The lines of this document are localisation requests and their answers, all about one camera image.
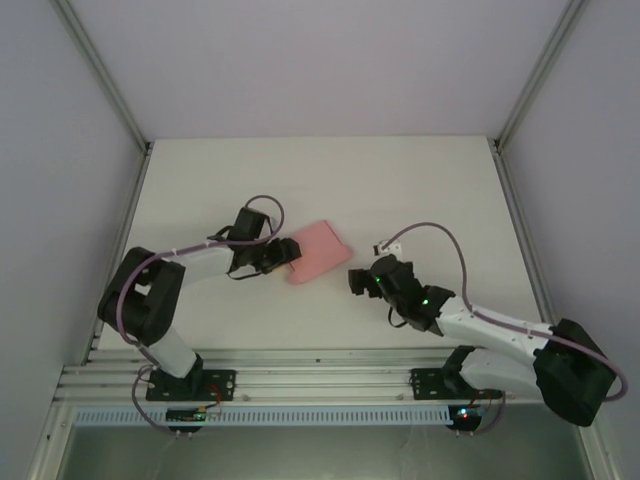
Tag pink cloth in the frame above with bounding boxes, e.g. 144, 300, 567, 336
285, 219, 355, 288

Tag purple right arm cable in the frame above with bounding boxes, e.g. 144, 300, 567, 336
381, 221, 630, 437

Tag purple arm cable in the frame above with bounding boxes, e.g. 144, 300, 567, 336
116, 194, 286, 437
381, 221, 630, 437

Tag aluminium mounting rail bed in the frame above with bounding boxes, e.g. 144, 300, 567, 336
51, 343, 600, 407

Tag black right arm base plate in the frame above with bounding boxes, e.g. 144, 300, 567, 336
410, 366, 506, 402

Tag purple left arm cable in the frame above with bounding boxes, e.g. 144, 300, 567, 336
116, 194, 286, 437

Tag aluminium table side rail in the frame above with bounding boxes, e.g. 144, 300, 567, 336
79, 143, 153, 362
491, 141, 567, 362

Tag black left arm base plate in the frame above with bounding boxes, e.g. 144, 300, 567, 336
145, 368, 237, 403

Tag slotted light blue cable duct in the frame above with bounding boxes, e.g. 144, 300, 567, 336
73, 405, 452, 426

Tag aluminium frame post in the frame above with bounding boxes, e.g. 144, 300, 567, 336
53, 0, 153, 154
492, 0, 587, 154

